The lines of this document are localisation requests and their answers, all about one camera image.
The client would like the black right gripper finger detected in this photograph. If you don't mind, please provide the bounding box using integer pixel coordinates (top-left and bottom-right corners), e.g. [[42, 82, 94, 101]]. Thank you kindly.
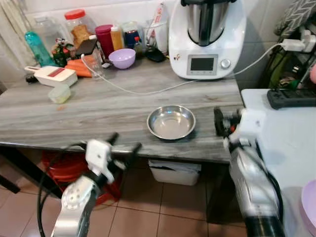
[[213, 107, 226, 138]]

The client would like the lilac plastic bowl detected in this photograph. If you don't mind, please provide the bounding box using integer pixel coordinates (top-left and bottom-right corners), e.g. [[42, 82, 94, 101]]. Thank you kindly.
[[300, 180, 316, 236], [108, 48, 137, 70]]

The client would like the white plastic bin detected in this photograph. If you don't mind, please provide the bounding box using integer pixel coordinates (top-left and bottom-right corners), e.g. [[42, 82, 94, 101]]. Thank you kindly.
[[148, 158, 202, 187]]

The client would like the stainless steel bowl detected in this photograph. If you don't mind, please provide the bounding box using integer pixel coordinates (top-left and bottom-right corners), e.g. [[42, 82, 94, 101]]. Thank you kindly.
[[147, 104, 197, 141]]

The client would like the red plastic stool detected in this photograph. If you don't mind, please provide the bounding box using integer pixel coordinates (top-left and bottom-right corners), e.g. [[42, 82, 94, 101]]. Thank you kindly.
[[40, 150, 123, 206]]

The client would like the small clear food container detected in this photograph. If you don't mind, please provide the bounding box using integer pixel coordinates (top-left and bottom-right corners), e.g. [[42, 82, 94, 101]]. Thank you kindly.
[[47, 83, 72, 104]]

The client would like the green bag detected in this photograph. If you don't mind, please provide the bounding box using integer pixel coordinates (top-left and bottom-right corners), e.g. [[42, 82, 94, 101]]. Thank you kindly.
[[261, 48, 298, 90]]

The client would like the clear drinking glass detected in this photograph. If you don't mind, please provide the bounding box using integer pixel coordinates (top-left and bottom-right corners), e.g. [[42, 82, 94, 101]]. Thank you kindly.
[[87, 49, 105, 80]]

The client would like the orange carrot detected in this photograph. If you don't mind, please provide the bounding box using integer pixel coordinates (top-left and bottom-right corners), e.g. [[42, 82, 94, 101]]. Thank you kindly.
[[66, 59, 92, 70], [65, 68, 94, 79]]

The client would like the white kitchen cooking machine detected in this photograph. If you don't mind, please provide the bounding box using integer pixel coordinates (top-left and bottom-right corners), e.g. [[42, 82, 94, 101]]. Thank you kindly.
[[168, 0, 247, 81]]

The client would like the white mandoline slicer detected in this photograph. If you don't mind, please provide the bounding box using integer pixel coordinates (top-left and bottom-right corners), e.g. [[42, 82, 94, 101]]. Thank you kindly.
[[24, 65, 79, 88]]

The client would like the black table leg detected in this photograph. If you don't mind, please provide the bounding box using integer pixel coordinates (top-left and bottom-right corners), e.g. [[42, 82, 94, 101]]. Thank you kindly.
[[0, 145, 65, 199]]

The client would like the small dark red-capped bottle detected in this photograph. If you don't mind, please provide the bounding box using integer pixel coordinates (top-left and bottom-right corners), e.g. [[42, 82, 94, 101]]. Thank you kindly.
[[134, 37, 145, 56]]

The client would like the black smartphone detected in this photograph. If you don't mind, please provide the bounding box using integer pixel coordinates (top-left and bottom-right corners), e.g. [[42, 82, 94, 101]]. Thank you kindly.
[[75, 38, 98, 56]]

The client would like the magenta tumbler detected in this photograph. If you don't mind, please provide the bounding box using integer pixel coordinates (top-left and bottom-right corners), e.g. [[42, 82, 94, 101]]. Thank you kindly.
[[95, 24, 115, 58]]

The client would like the orange bottle white cap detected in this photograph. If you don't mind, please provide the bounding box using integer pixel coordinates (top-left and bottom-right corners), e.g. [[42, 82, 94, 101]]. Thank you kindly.
[[110, 24, 124, 51]]

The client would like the green and red snack packet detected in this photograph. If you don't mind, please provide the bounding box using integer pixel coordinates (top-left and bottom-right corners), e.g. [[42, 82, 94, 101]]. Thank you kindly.
[[51, 38, 75, 68]]

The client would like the white power adapter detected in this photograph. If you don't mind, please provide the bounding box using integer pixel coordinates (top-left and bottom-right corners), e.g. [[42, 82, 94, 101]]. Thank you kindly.
[[282, 29, 316, 53]]

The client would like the blue jar clear lid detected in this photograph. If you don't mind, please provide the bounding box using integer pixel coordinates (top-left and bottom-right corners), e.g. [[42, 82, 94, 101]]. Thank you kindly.
[[122, 22, 142, 50]]

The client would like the red-lidded snack jar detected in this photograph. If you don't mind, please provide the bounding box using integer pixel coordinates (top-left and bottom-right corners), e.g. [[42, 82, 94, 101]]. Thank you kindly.
[[64, 8, 95, 48]]

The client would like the teal plastic bottle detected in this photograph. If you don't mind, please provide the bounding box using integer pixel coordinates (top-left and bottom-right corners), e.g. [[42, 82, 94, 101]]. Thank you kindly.
[[24, 31, 55, 68]]

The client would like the grey patterned oven mitt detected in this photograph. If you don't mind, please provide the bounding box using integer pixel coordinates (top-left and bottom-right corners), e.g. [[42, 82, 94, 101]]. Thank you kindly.
[[274, 0, 315, 38]]

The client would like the red and white packet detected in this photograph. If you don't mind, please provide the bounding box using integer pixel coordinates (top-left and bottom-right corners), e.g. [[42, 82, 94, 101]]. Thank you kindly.
[[153, 2, 169, 26]]

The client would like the clear plastic jar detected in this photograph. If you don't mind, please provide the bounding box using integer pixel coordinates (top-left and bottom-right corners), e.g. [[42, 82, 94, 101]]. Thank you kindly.
[[32, 16, 64, 51]]

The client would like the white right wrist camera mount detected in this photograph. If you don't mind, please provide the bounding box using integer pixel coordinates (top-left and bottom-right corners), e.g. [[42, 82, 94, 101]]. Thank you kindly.
[[224, 109, 268, 152]]

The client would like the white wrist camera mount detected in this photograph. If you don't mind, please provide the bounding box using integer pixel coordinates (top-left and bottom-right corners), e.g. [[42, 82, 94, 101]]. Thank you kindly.
[[224, 109, 268, 152], [85, 139, 114, 172]]

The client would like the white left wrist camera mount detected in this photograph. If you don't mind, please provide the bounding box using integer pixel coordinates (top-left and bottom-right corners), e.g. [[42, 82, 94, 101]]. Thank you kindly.
[[85, 139, 114, 172]]

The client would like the white charging cable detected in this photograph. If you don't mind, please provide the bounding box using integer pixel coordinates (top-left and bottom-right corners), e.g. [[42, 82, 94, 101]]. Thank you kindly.
[[81, 42, 297, 96]]

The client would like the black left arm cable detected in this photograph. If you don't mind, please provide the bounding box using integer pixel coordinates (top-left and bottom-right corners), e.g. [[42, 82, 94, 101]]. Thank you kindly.
[[37, 142, 88, 237]]

